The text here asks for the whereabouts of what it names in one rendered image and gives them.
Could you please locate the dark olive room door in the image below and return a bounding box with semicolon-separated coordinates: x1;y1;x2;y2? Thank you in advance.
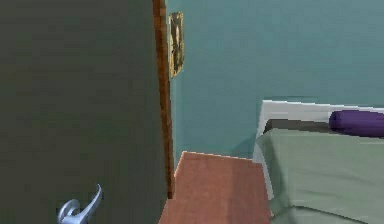
0;0;176;224

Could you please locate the bed with green cover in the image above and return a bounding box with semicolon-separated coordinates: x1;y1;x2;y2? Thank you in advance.
252;99;384;224

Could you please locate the purple bolster pillow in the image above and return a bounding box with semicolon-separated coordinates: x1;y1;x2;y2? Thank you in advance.
328;109;384;139

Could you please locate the gold framed wall picture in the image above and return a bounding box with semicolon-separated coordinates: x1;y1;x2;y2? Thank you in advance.
168;11;185;79

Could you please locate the silver door lever handle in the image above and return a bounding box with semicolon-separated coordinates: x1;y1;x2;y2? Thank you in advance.
56;183;104;224

